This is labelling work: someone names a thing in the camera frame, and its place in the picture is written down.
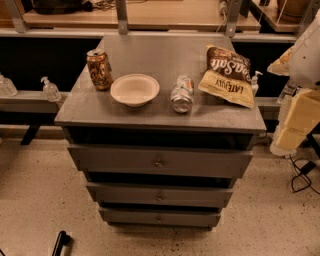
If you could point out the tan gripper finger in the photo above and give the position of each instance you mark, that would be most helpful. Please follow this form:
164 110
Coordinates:
289 139
304 112

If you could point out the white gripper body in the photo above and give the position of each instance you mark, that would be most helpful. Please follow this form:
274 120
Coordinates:
306 66

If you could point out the grey drawer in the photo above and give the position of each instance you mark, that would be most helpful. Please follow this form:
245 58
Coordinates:
160 161
159 195
160 217

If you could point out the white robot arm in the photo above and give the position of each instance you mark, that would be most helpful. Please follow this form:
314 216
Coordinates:
301 62

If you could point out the grey drawer cabinet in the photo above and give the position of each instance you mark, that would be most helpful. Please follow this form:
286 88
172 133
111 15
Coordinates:
90 117

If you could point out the grey bottom drawer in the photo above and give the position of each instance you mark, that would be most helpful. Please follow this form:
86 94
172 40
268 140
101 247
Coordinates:
160 217

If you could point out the grey top drawer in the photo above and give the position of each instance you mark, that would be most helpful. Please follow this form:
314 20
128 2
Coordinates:
160 161

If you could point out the white pump bottle right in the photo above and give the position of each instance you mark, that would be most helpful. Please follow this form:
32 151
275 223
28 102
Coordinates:
254 82

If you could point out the brown yellow chip bag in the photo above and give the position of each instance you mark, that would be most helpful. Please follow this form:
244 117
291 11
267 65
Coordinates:
228 76

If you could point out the wooden shelf rack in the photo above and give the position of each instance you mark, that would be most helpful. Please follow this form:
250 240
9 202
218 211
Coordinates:
221 16

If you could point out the silver can lying down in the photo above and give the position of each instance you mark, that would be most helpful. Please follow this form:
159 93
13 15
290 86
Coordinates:
182 95

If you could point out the white paper bowl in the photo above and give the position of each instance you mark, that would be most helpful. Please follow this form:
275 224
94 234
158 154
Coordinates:
134 90

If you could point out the brown soda can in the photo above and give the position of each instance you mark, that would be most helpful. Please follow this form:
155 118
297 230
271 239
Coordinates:
99 69

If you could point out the sanitizer pump bottle left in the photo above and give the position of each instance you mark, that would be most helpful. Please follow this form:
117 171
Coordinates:
51 90

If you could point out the black object bottom left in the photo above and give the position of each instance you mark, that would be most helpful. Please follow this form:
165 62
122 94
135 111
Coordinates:
63 239

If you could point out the black bag on shelf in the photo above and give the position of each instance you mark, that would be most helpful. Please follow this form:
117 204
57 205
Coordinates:
48 7

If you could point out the clear bottle far left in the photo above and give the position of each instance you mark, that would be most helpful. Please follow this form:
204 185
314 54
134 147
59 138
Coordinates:
7 88

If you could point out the grey bench rail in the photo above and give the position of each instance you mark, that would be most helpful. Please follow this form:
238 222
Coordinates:
30 102

